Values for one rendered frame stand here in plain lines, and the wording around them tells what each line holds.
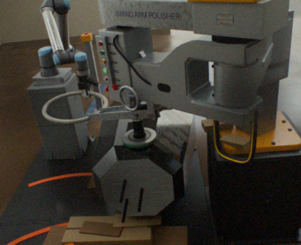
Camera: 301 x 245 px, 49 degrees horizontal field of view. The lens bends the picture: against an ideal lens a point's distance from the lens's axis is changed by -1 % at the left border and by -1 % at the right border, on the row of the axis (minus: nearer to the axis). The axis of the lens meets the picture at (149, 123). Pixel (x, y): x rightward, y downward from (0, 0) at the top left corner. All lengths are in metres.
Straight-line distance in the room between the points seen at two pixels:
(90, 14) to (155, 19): 7.91
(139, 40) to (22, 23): 8.45
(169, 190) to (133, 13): 1.13
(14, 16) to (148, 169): 8.53
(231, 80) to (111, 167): 1.01
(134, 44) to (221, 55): 0.55
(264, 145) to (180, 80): 0.84
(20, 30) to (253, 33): 9.24
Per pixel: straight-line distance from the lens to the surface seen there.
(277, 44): 2.00
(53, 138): 3.63
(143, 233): 2.37
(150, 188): 2.16
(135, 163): 2.05
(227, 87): 1.45
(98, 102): 4.55
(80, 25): 9.56
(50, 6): 3.02
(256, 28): 1.28
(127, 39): 1.74
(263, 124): 2.27
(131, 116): 1.98
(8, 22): 10.30
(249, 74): 1.45
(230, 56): 1.39
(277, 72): 2.10
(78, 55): 2.59
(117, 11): 1.71
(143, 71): 1.71
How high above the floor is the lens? 1.95
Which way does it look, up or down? 28 degrees down
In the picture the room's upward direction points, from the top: 7 degrees counter-clockwise
